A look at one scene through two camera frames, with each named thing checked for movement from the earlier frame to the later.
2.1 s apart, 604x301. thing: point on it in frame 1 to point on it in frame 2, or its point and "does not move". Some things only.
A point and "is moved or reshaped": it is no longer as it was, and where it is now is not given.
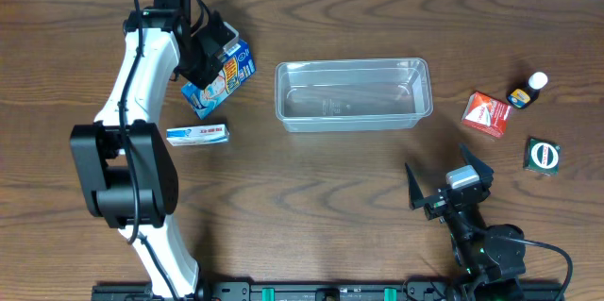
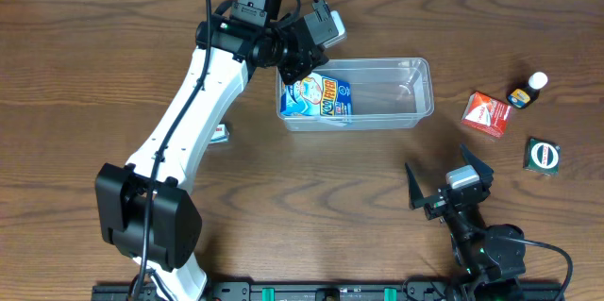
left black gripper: [203, 75] to [298, 62]
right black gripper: [446, 197] does not move
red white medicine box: [487, 114] does not move
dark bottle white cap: [522, 96] does not move
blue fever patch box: [237, 67] is moved or reshaped
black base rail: [339, 291] does not move
